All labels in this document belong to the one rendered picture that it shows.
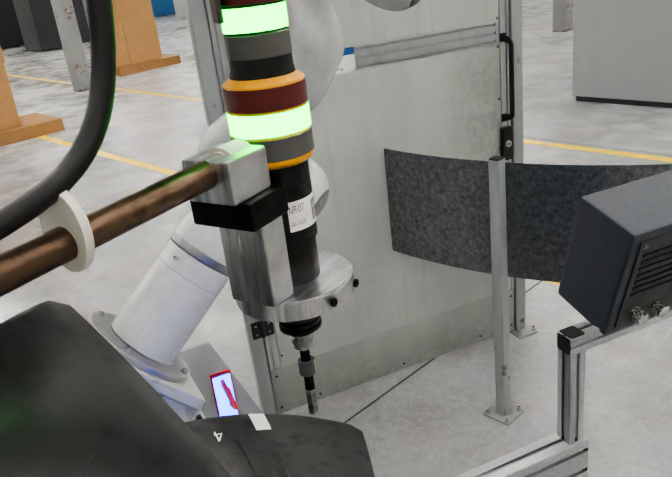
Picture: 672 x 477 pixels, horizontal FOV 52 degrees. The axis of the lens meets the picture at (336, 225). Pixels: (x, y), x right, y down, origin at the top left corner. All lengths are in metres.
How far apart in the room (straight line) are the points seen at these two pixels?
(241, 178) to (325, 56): 0.69
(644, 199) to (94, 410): 0.85
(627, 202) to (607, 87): 5.89
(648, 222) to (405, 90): 1.55
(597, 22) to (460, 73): 4.38
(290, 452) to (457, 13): 2.05
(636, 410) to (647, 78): 4.45
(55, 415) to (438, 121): 2.25
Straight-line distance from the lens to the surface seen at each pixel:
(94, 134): 0.28
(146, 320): 1.14
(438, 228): 2.43
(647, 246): 1.04
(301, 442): 0.72
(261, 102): 0.35
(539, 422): 2.64
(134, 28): 12.91
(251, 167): 0.34
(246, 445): 0.71
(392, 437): 2.57
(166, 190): 0.31
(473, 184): 2.30
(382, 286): 2.65
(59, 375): 0.45
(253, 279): 0.37
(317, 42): 1.00
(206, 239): 1.11
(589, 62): 6.99
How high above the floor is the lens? 1.63
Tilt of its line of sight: 22 degrees down
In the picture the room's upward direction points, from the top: 7 degrees counter-clockwise
